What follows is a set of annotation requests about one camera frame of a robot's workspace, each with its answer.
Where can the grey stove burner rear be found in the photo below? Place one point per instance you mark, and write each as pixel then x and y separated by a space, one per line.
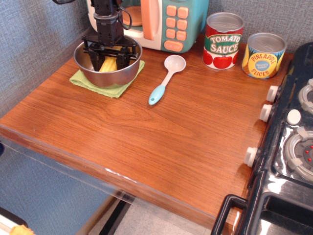
pixel 306 105

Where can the yellow toy corn cob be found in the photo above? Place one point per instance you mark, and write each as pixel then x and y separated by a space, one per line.
pixel 109 65

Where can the white stove knob middle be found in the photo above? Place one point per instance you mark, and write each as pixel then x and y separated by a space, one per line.
pixel 265 112

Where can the tomato sauce can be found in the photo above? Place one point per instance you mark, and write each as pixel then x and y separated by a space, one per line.
pixel 222 40

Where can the white spoon with teal handle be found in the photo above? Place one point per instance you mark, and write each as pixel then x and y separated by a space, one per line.
pixel 173 64

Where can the pineapple slices can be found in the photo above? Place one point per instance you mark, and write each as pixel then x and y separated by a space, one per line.
pixel 263 55

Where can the white stove knob front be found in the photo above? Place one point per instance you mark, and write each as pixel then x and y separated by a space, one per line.
pixel 250 156

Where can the white stove knob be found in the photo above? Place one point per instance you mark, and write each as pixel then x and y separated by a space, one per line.
pixel 265 112
pixel 250 156
pixel 272 92

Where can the white stove knob rear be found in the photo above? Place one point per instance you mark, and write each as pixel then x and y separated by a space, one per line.
pixel 272 92

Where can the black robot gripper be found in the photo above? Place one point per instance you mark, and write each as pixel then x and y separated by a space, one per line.
pixel 109 40

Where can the white round stove button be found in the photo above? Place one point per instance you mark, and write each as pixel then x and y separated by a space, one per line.
pixel 293 117

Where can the black toy stove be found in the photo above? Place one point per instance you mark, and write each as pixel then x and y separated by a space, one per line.
pixel 279 201

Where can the stainless steel bowl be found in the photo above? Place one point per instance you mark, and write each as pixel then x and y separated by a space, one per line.
pixel 108 80

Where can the grey stove burner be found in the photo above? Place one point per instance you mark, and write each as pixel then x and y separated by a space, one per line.
pixel 306 105
pixel 298 151

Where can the grey stove burner front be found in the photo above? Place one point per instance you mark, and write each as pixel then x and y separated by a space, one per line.
pixel 298 151

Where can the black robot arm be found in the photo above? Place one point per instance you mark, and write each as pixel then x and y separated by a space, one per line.
pixel 107 8

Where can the black oven door handle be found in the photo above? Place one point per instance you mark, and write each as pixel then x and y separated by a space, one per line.
pixel 230 201

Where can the teal toy microwave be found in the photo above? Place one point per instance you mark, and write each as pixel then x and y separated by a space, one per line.
pixel 167 25

